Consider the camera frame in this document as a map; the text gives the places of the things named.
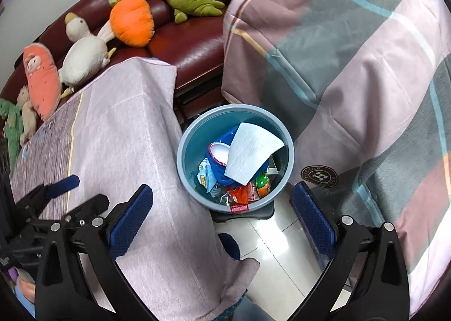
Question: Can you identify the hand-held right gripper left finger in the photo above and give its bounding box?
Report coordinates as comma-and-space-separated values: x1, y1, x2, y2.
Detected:
33, 184, 156, 321

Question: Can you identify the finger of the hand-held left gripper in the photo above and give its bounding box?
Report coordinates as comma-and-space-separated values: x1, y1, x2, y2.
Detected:
63, 194, 109, 228
12, 175, 80, 216

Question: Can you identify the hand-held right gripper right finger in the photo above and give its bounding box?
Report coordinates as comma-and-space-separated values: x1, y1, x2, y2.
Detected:
291, 182, 411, 321

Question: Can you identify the white green medicine box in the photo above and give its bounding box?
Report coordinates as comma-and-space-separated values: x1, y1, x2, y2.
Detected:
265, 155, 280, 176

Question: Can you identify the teal plastic bin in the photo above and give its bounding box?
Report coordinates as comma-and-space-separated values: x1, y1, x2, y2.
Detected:
176, 104, 295, 211

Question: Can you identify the orange snack packet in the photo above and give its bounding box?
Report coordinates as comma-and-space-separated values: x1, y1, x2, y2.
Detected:
225, 183, 258, 206

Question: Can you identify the torn light blue packet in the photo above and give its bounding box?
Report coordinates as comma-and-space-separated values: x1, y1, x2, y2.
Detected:
196, 158, 220, 192

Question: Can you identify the white paper sheet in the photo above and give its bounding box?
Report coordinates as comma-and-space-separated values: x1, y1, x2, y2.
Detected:
224, 123, 285, 186

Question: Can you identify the pink paper cup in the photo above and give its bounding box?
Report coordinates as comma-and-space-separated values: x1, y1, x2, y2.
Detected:
208, 142, 234, 167

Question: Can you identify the black stool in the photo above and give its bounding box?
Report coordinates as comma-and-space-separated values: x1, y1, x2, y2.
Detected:
211, 201, 276, 225

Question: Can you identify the light green dinosaur plush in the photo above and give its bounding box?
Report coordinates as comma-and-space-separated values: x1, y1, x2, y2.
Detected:
0, 98, 23, 181

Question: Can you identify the beige plush doll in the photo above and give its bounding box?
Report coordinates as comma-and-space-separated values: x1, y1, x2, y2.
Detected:
17, 86, 37, 146

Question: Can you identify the dark blue stool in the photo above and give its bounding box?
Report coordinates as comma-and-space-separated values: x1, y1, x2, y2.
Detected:
218, 233, 241, 261

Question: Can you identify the pink carrot plush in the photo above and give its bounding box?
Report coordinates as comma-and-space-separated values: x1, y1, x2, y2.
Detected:
23, 43, 61, 122

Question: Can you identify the person's jeans leg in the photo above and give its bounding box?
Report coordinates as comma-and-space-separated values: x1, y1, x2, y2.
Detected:
220, 289, 272, 321

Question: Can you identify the white duck plush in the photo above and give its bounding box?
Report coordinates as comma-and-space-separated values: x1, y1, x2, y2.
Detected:
58, 13, 117, 87

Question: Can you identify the plaid pink grey blanket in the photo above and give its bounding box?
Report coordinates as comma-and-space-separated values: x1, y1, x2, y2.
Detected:
220, 0, 451, 307

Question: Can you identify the orange carrot rabbit plush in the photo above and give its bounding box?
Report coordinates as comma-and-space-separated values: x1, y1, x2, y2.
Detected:
107, 0, 155, 48

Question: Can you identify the dark red leather sofa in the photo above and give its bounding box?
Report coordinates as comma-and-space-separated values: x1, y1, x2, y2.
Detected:
14, 0, 254, 121

